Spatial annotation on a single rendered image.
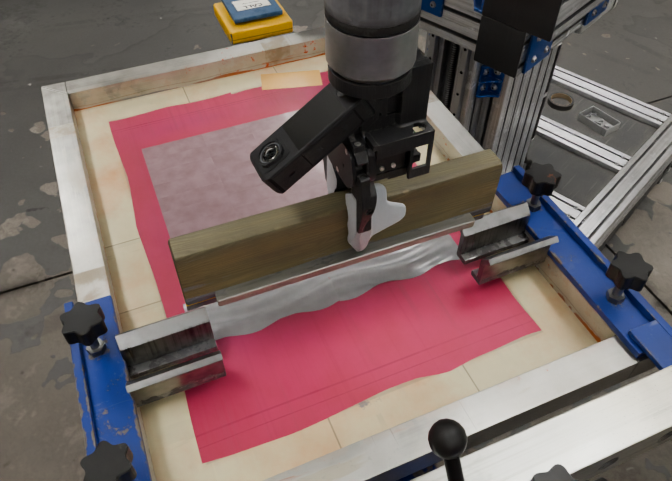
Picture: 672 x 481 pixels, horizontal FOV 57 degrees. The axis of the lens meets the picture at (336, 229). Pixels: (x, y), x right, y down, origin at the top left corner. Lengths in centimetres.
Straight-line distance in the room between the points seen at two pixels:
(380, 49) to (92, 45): 286
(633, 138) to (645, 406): 181
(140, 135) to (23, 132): 182
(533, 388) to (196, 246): 37
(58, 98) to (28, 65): 216
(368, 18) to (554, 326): 46
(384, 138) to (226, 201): 39
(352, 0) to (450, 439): 32
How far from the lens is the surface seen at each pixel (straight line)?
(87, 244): 84
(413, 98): 56
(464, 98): 157
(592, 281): 79
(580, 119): 241
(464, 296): 79
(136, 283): 83
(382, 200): 61
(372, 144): 55
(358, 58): 49
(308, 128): 54
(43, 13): 367
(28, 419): 194
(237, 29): 129
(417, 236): 68
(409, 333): 75
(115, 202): 94
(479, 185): 69
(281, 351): 73
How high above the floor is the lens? 158
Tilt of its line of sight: 47 degrees down
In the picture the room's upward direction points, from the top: straight up
